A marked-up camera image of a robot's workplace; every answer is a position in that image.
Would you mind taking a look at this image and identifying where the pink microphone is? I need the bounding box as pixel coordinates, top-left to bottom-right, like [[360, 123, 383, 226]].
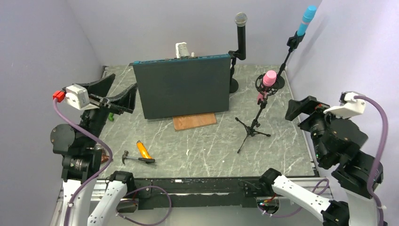
[[255, 70, 277, 104]]

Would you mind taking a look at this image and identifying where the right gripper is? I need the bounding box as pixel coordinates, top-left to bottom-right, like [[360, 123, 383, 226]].
[[285, 94, 351, 162]]

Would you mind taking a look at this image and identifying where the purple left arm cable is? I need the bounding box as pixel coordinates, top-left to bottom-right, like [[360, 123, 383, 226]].
[[52, 98, 113, 226]]

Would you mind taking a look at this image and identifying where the blue microphone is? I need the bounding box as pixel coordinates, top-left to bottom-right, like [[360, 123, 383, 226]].
[[296, 5, 317, 36]]

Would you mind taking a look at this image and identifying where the black stand with blue mic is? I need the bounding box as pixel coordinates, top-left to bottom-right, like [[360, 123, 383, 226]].
[[272, 31, 305, 90]]

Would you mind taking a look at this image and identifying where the wooden base plate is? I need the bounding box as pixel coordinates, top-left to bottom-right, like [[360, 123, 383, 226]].
[[173, 113, 217, 131]]

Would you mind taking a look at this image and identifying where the green plastic fitting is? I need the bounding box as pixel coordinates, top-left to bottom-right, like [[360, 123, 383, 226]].
[[108, 113, 114, 121]]

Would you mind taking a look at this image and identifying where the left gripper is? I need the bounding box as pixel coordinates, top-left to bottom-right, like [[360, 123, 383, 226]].
[[76, 73, 138, 147]]

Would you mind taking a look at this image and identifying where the black front mounting rail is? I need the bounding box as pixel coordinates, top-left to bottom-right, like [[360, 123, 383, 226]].
[[122, 177, 275, 210]]

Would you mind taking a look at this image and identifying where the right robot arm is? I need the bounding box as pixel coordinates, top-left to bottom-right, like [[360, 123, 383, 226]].
[[259, 92, 388, 226]]

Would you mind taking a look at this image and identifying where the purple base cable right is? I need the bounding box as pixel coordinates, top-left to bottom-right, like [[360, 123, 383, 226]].
[[256, 178, 330, 218]]

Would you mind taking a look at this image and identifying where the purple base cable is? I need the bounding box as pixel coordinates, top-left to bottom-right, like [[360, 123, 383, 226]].
[[114, 185, 173, 226], [256, 178, 330, 218]]

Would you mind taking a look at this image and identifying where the black round base mic stand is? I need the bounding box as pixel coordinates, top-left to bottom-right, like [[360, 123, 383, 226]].
[[229, 49, 246, 94]]

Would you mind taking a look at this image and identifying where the black tripod shock mount stand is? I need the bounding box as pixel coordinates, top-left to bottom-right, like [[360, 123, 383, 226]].
[[235, 88, 278, 153]]

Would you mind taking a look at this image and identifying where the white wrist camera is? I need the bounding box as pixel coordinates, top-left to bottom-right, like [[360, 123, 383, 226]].
[[53, 84, 99, 111], [323, 91, 366, 119]]

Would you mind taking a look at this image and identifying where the dark teal panel board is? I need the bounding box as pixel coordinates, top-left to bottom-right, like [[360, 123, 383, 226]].
[[130, 54, 231, 120]]

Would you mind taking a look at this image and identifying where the black handheld microphone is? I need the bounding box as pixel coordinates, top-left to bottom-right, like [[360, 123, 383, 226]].
[[235, 12, 247, 60]]

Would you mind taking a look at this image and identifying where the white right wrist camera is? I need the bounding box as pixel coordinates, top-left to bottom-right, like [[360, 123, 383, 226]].
[[323, 91, 366, 119]]

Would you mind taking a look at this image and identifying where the white grey device behind board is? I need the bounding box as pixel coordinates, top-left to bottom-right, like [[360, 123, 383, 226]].
[[175, 42, 195, 59]]

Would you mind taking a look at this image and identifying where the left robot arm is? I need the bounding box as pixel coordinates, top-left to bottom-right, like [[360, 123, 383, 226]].
[[50, 74, 138, 226]]

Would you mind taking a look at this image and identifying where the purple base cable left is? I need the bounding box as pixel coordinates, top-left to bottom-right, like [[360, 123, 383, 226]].
[[114, 185, 173, 226]]

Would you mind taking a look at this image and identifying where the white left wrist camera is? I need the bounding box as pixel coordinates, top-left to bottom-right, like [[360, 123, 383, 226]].
[[53, 84, 99, 111]]

